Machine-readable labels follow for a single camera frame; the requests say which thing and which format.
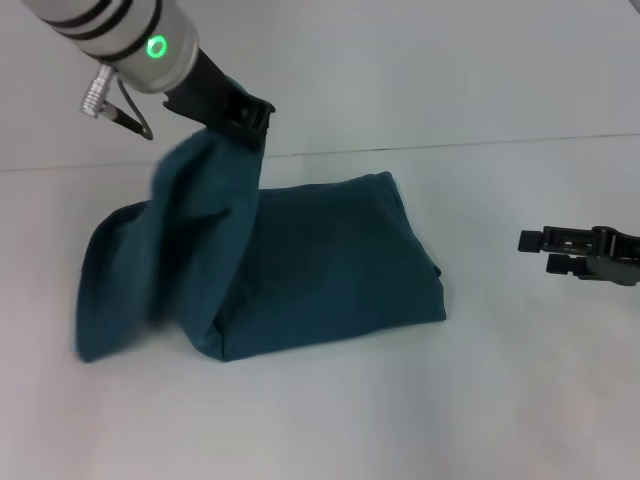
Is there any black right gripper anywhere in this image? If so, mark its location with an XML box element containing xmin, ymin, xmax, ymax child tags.
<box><xmin>518</xmin><ymin>225</ymin><xmax>640</xmax><ymax>289</ymax></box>

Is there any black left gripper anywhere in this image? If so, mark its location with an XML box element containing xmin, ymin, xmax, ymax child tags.
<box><xmin>160</xmin><ymin>48</ymin><xmax>277</xmax><ymax>150</ymax></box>

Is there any teal blue shirt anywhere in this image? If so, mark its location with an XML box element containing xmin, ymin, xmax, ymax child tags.
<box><xmin>72</xmin><ymin>82</ymin><xmax>447</xmax><ymax>365</ymax></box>

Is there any left gripper cable with plug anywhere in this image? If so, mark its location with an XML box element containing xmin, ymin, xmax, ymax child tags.
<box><xmin>79</xmin><ymin>63</ymin><xmax>154</xmax><ymax>143</ymax></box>

